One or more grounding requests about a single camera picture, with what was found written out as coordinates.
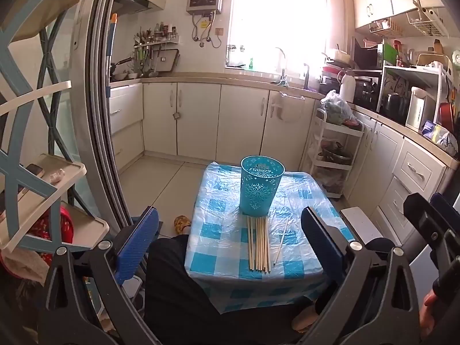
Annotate blue snack packet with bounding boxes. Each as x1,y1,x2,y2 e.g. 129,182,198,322
421,120,443,140

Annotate single wooden chopstick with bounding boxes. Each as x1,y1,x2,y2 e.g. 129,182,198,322
273,218,289,267

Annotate dark smartphone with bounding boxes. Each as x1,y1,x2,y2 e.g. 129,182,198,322
22,163,45,179

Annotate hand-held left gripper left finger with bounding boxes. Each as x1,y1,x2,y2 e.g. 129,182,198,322
37,206,160,345

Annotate red printed bag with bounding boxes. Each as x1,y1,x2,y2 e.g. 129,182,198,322
27,205,74,246

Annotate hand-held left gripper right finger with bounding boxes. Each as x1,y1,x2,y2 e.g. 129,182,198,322
300,206,421,345

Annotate chrome faucet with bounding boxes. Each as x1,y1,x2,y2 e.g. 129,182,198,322
275,47,289,82

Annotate black wok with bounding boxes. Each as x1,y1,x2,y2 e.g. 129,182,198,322
110,57,134,74

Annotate teal cut-out plastic basket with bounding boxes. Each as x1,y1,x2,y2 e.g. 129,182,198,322
240,155,285,217

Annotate wall utensil rack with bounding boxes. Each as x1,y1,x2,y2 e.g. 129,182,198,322
133,23,180,77

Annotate cream base cabinets with drawers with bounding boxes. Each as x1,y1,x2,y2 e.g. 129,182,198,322
345,110,460,238

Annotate white thermos jug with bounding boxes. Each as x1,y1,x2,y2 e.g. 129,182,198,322
338,72,357,104

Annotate person's right hand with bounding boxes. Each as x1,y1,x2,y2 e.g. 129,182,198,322
419,290,438,339

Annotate teal and cream shelf rack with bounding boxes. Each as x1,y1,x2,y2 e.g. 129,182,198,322
0,0,110,256

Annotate white stool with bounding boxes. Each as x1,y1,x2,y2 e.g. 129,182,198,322
340,206,376,246

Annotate white electric appliance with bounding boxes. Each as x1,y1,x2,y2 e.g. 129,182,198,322
406,86,441,133

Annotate white hanging plastic bag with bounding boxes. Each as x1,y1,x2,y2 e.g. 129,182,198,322
269,91,307,125

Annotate kitchen window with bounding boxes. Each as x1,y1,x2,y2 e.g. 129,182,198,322
226,0,330,80

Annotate cream base cabinets under window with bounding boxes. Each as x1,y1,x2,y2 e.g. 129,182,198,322
142,81,317,168

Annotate bundle of wooden chopsticks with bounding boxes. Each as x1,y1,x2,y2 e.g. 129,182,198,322
246,216,271,274

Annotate metal mop pole orange tip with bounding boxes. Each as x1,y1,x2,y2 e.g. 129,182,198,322
105,12,119,98

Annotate white wire dish rack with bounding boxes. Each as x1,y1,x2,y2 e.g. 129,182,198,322
406,5,451,39

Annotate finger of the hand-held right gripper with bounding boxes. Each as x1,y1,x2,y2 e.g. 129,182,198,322
403,193,451,251
430,193,460,231

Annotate blue checked plastic tablecloth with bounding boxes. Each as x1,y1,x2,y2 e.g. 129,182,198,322
184,161,354,313

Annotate silver sliding door frame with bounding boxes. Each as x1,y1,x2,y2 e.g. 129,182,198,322
72,0,134,231

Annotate metal pot with lid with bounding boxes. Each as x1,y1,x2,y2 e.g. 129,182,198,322
321,142,355,166

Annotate white trolley cart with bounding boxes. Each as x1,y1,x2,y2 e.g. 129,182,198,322
307,108,366,199

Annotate cream base cabinet under stove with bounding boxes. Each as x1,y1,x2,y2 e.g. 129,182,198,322
109,83,145,169

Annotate plastic bag with greens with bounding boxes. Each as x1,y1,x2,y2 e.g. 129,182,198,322
320,90,359,125

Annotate white countertop shelf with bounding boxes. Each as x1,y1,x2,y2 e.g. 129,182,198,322
375,59,454,127

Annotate black countertop oven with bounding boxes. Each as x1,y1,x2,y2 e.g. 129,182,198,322
354,75,382,107

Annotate yellow slipper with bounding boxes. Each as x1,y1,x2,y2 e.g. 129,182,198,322
174,216,192,236
291,307,320,332

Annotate range hood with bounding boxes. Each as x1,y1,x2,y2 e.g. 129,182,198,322
113,0,163,16

